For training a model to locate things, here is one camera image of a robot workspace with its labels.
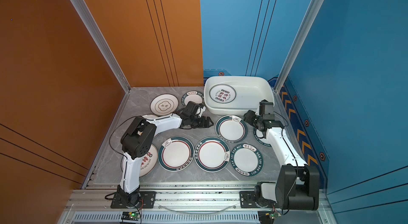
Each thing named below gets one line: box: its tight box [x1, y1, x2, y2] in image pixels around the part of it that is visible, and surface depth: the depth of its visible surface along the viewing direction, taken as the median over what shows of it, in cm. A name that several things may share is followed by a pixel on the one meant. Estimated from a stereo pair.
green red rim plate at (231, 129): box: [215, 114, 249, 144], surface depth 99 cm
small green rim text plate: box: [181, 90, 205, 108], surface depth 118 cm
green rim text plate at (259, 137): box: [252, 127, 272, 148], surface depth 93 cm
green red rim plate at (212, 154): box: [193, 136, 231, 173], surface depth 89 cm
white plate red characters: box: [208, 83, 237, 104], surface depth 118 cm
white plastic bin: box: [204, 75, 275, 116], surface depth 118 cm
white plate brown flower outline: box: [149, 93, 180, 116], surface depth 111 cm
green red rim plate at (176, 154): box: [157, 135, 195, 172], surface depth 89 cm
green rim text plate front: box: [230, 143, 264, 177], surface depth 88 cm
